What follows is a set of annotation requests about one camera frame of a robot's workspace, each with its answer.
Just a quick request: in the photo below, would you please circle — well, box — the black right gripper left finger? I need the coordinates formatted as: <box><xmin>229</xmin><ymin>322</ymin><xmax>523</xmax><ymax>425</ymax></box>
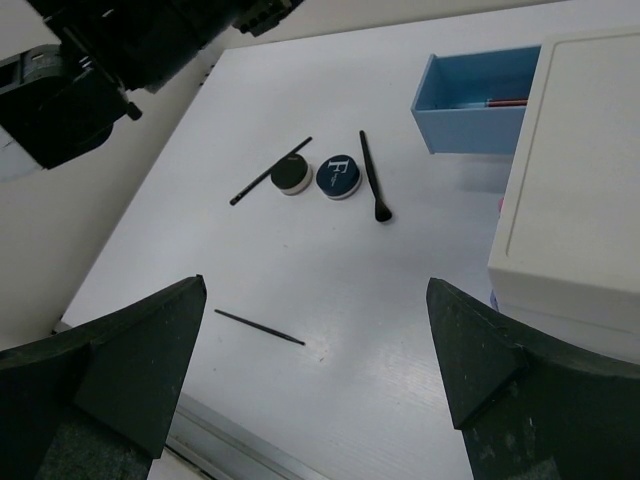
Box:
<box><xmin>1</xmin><ymin>275</ymin><xmax>206</xmax><ymax>479</ymax></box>

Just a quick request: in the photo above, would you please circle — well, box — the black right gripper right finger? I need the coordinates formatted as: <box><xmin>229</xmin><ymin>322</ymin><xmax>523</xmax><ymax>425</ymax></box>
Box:
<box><xmin>426</xmin><ymin>278</ymin><xmax>639</xmax><ymax>479</ymax></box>

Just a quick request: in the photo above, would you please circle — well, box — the black lid cosmetic jar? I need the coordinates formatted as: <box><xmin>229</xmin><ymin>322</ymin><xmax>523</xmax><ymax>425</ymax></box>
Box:
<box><xmin>270</xmin><ymin>154</ymin><xmax>313</xmax><ymax>196</ymax></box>

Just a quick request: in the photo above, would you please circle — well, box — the navy lid cosmetic jar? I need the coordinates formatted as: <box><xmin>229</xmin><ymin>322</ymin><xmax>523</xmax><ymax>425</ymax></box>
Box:
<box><xmin>315</xmin><ymin>155</ymin><xmax>362</xmax><ymax>200</ymax></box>

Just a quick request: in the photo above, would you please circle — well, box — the red lip gloss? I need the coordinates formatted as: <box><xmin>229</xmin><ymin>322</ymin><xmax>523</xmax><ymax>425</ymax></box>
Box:
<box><xmin>484</xmin><ymin>98</ymin><xmax>528</xmax><ymax>108</ymax></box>

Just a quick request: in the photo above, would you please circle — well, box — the blue drawer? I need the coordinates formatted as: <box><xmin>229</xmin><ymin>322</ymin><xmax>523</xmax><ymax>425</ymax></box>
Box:
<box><xmin>411</xmin><ymin>46</ymin><xmax>541</xmax><ymax>155</ymax></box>

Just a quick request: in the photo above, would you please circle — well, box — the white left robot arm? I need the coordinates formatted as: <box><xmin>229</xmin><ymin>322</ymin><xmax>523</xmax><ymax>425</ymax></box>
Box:
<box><xmin>1</xmin><ymin>0</ymin><xmax>300</xmax><ymax>181</ymax></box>

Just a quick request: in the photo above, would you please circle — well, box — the black angled makeup brush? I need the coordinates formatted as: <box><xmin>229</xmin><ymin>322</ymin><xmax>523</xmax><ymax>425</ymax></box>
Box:
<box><xmin>359</xmin><ymin>130</ymin><xmax>393</xmax><ymax>223</ymax></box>

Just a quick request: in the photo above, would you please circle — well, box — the purple drawer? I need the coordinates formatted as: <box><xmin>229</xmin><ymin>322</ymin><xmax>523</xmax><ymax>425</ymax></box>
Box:
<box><xmin>490</xmin><ymin>291</ymin><xmax>499</xmax><ymax>312</ymax></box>

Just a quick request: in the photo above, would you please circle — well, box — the white drawer organizer box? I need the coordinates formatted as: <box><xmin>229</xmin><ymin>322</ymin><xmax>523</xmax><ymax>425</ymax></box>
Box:
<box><xmin>488</xmin><ymin>26</ymin><xmax>639</xmax><ymax>333</ymax></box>

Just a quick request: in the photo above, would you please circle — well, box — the thin black liner pencil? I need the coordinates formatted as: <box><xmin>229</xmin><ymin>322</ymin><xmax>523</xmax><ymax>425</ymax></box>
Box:
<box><xmin>214</xmin><ymin>309</ymin><xmax>306</xmax><ymax>346</ymax></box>

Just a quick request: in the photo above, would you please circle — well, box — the thin black eyeliner brush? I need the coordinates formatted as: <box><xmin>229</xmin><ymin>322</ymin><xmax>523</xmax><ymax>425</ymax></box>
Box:
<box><xmin>229</xmin><ymin>136</ymin><xmax>313</xmax><ymax>206</ymax></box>

